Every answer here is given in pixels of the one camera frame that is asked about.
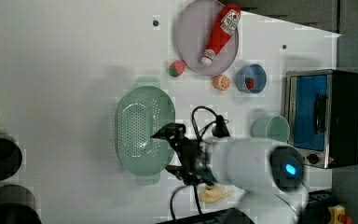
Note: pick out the black cylinder container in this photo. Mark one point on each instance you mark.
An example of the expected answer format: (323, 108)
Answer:
(18, 206)
(0, 157)

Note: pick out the silver toaster oven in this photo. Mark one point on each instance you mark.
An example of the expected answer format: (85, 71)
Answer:
(321, 107)

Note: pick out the green cup with handle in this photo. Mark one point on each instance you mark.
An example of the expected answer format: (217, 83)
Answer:
(271, 127)

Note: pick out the small red toy strawberry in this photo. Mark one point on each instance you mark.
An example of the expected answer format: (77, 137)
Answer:
(250, 83)

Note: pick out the yellow red button box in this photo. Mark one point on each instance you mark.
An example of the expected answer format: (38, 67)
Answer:
(338, 215)

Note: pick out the blue bowl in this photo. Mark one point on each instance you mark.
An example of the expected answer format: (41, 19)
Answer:
(254, 71)

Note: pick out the green oval strainer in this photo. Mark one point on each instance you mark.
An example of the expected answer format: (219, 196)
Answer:
(140, 114)

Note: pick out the grey round plate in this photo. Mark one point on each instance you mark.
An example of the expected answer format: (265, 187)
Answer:
(192, 34)

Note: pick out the toy orange slice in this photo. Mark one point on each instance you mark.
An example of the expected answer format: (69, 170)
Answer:
(221, 82)

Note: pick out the peeled toy banana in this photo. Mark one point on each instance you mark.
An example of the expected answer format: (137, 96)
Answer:
(214, 193)

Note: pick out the red plush ketchup bottle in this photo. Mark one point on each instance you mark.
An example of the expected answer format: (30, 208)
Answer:
(224, 27)

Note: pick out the pink plush strawberry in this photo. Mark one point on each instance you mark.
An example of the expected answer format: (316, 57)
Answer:
(177, 68)

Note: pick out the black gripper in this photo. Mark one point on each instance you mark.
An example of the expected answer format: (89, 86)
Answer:
(194, 162)

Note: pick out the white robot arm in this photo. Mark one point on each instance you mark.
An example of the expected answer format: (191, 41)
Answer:
(269, 172)

